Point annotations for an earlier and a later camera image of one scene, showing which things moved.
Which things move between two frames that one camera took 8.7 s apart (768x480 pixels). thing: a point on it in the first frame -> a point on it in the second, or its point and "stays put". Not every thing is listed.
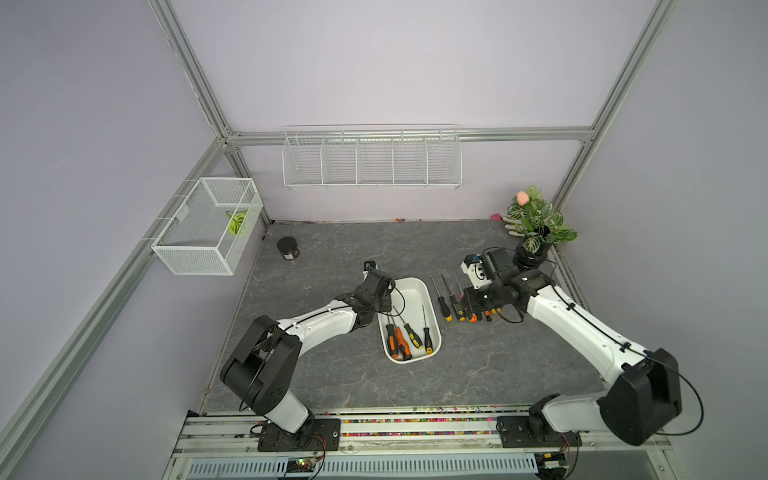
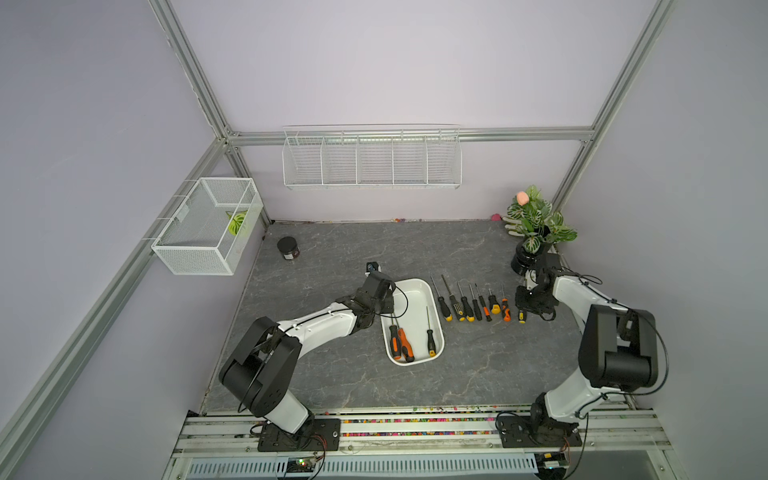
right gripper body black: (484, 298) -> (531, 302)
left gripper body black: (384, 305) stays put
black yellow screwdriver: (444, 310) stays put
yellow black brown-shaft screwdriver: (457, 308) stays put
